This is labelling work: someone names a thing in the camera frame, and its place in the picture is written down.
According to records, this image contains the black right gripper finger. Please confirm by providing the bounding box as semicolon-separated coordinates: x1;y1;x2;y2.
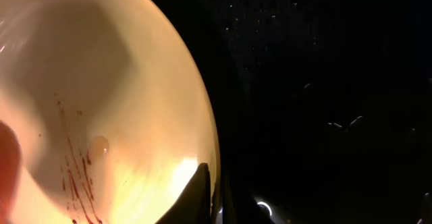
157;163;211;224

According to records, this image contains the yellow plate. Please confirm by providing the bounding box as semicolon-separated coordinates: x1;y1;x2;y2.
1;0;220;223

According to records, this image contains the black round tray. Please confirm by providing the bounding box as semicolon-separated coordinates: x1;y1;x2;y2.
152;0;431;223

